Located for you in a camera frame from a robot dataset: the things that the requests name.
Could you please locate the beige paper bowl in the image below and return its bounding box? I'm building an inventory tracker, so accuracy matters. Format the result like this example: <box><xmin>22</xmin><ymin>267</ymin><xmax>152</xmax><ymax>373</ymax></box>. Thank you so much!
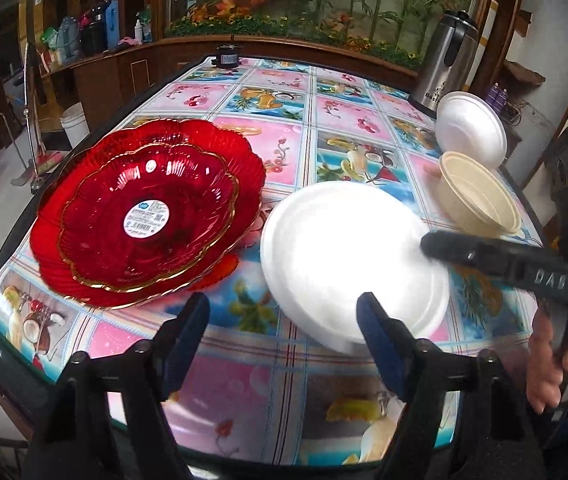
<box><xmin>436</xmin><ymin>152</ymin><xmax>521</xmax><ymax>238</ymax></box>

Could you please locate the white foam bowl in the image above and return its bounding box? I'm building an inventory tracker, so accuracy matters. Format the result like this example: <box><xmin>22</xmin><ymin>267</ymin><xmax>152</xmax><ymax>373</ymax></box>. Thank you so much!
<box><xmin>434</xmin><ymin>91</ymin><xmax>507</xmax><ymax>170</ymax></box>

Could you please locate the white foam plate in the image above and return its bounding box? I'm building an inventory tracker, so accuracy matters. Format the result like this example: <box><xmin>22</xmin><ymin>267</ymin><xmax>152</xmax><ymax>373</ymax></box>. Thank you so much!
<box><xmin>260</xmin><ymin>181</ymin><xmax>450</xmax><ymax>354</ymax></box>

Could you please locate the small red gold-rimmed plate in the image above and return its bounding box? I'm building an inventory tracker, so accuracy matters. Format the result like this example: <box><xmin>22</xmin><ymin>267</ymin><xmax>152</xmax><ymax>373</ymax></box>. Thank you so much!
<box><xmin>57</xmin><ymin>143</ymin><xmax>239</xmax><ymax>292</ymax></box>

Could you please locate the large red scalloped plate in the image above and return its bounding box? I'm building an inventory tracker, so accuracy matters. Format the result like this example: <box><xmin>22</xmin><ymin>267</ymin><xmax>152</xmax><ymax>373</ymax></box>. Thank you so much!
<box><xmin>30</xmin><ymin>119</ymin><xmax>265</xmax><ymax>309</ymax></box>

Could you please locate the right hand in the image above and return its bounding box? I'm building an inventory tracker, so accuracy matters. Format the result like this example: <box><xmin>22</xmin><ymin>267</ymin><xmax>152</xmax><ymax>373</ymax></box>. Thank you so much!
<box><xmin>526</xmin><ymin>309</ymin><xmax>568</xmax><ymax>414</ymax></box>

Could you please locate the stainless steel thermos kettle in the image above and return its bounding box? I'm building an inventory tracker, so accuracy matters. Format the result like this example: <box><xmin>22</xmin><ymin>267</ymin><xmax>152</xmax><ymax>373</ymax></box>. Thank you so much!
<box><xmin>409</xmin><ymin>11</ymin><xmax>479</xmax><ymax>118</ymax></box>

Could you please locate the broom with red bristles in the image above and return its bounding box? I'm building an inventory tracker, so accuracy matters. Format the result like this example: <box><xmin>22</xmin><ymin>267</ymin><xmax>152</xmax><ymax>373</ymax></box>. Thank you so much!
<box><xmin>22</xmin><ymin>41</ymin><xmax>67</xmax><ymax>195</ymax></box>

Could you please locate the white plastic bucket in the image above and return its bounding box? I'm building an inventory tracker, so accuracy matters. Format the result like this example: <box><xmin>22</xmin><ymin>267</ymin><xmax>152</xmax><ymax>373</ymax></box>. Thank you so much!
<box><xmin>60</xmin><ymin>102</ymin><xmax>90</xmax><ymax>148</ymax></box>

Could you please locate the wooden counter cabinet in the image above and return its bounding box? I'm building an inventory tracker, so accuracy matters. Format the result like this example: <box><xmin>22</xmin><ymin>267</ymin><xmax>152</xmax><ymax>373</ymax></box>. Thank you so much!
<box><xmin>42</xmin><ymin>35</ymin><xmax>417</xmax><ymax>131</ymax></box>

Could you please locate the small black jar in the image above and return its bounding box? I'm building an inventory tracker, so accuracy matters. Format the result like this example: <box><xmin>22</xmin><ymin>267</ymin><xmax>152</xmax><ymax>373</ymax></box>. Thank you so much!
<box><xmin>211</xmin><ymin>37</ymin><xmax>241</xmax><ymax>70</ymax></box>

